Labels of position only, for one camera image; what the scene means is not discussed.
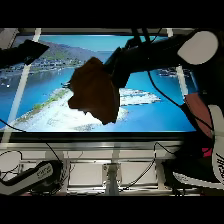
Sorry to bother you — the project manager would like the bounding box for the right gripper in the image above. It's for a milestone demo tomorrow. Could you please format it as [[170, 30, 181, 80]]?
[[104, 46, 135, 89]]

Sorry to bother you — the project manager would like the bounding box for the silver frame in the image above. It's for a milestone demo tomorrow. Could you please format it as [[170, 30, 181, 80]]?
[[0, 141, 202, 196]]

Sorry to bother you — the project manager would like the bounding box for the magenta garment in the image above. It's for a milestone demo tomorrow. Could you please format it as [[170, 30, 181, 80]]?
[[201, 147, 213, 158]]

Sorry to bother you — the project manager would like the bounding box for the brown garment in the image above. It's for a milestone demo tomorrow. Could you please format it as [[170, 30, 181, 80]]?
[[67, 56, 121, 126]]

